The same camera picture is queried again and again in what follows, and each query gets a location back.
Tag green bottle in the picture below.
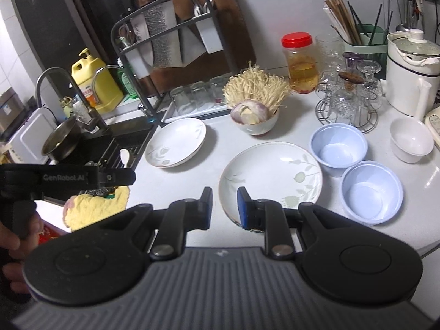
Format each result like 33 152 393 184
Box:
116 65 142 99

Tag yellow detergent bottle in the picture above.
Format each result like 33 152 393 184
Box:
71 48 125 114

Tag steel cleaver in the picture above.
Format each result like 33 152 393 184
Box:
142 1 183 68

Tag glass carafe with wooden lid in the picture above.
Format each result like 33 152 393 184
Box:
337 70 365 111

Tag purple glass cup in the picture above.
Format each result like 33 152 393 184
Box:
343 52 360 71

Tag black knife rack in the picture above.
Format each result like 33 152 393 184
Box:
110 0 221 125

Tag clear stemmed glass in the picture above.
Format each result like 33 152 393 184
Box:
357 60 379 84

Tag plain white bowl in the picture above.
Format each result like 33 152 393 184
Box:
390 117 435 164

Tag person's left hand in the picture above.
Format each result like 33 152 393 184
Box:
0 211 45 295

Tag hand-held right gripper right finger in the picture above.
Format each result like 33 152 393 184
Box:
238 186 344 261

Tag large floral white plate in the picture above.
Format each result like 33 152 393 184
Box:
219 142 324 230

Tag tall patterned clear glass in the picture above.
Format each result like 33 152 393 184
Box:
315 34 346 76

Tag glasses on wire rack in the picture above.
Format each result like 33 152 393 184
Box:
315 72 379 134

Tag bundle of black chopsticks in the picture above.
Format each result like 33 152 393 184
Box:
347 1 394 46

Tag white drain tray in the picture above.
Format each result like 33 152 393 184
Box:
161 101 235 125

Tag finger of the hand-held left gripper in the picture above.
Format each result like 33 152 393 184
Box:
98 168 137 190

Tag yellow cloth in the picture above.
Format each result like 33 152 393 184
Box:
63 185 131 232

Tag black sink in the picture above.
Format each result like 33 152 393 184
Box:
48 117 159 179

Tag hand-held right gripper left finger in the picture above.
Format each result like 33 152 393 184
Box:
113 187 213 260

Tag set of clear glass cups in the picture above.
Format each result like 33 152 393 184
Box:
315 74 383 126

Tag dark scouring pad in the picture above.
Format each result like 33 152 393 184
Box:
82 186 119 199

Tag purple onion half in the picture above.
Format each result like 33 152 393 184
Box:
230 101 269 125

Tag light blue bowl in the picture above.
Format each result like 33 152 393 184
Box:
341 160 404 227
309 124 369 178

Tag red-lidded clear jar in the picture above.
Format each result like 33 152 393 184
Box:
281 32 319 94

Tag brown cutting board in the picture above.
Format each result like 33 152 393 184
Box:
147 0 257 92

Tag white plastic container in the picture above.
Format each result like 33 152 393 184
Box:
6 108 59 164

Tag pale ceramic bowl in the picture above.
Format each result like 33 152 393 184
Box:
230 105 280 136

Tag white cutlery holder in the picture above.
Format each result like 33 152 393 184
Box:
193 1 225 54

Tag small floral white plate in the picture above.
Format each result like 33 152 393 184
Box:
144 117 207 169

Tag upturned clear glass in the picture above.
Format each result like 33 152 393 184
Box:
209 76 228 104
190 81 210 108
170 86 192 111

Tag thin steel faucet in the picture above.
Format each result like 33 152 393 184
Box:
92 64 122 107

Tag white electric pot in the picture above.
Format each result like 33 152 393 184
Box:
385 29 440 122

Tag thick steel faucet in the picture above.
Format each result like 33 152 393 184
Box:
36 67 101 133

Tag enoki mushroom bunch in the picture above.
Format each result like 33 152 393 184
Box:
222 61 292 118

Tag steel pot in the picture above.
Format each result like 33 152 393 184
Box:
41 118 84 162

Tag green utensil holder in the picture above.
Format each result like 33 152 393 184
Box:
343 24 388 65

